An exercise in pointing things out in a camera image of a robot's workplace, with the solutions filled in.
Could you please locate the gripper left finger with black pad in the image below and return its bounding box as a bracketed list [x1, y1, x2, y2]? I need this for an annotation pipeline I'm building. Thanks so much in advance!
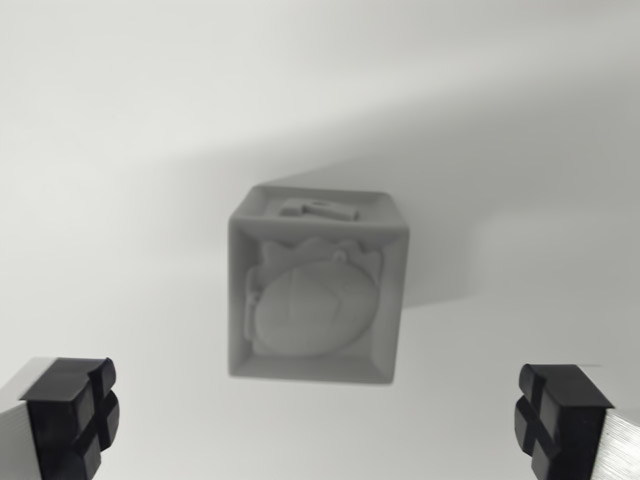
[0, 356, 122, 480]

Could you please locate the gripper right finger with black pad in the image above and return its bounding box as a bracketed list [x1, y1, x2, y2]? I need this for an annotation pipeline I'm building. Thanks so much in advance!
[513, 363, 640, 480]

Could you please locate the grey embossed cube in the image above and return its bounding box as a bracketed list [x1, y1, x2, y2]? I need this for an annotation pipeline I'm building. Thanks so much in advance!
[227, 183, 412, 387]

